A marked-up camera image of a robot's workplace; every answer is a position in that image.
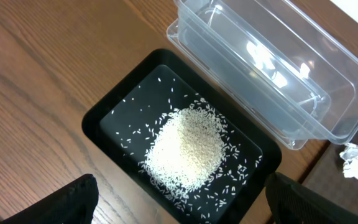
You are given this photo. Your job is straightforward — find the brown serving tray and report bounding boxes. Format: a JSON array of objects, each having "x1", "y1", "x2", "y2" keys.
[{"x1": 303, "y1": 144, "x2": 358, "y2": 215}]

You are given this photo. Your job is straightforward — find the black waste tray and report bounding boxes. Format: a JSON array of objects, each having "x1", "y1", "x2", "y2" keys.
[{"x1": 82, "y1": 49, "x2": 282, "y2": 223}]

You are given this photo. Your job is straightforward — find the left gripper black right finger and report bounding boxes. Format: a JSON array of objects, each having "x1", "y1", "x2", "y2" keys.
[{"x1": 265, "y1": 172, "x2": 358, "y2": 224}]

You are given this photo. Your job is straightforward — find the pile of white rice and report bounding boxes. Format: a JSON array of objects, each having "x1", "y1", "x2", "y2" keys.
[{"x1": 110, "y1": 77, "x2": 264, "y2": 223}]

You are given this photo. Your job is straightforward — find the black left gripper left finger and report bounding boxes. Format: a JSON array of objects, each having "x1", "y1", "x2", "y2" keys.
[{"x1": 0, "y1": 174, "x2": 99, "y2": 224}]

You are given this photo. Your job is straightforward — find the clear plastic bin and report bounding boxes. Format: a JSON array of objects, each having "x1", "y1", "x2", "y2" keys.
[{"x1": 167, "y1": 0, "x2": 358, "y2": 150}]

